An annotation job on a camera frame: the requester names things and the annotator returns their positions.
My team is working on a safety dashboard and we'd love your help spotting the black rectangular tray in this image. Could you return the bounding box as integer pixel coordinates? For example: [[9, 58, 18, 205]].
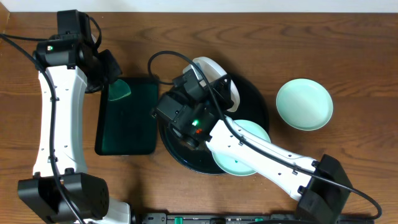
[[95, 77, 159, 156]]

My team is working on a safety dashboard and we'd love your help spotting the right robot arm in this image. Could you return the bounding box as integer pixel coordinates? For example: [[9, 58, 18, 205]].
[[154, 62, 353, 223]]

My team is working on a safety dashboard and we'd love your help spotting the mint green plate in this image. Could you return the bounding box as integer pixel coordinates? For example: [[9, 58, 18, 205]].
[[212, 119, 271, 176], [275, 78, 333, 131]]

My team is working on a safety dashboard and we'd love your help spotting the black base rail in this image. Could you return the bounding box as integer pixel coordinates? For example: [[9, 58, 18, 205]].
[[136, 212, 376, 224]]

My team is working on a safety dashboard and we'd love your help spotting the round black tray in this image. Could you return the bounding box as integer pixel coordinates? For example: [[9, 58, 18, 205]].
[[159, 73, 269, 175]]

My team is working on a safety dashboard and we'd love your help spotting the mint green plate front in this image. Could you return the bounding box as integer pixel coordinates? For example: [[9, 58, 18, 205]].
[[212, 119, 271, 176]]

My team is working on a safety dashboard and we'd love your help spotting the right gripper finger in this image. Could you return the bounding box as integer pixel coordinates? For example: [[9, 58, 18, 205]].
[[183, 65, 205, 87], [210, 75, 234, 110]]

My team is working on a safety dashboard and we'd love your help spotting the white plate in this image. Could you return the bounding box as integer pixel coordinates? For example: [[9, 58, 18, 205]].
[[182, 57, 240, 112]]

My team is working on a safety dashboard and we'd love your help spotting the green sponge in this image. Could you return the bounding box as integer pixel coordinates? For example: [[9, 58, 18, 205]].
[[108, 79, 131, 101]]

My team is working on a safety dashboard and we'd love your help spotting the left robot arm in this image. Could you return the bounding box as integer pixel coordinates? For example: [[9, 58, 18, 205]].
[[17, 10, 132, 223]]

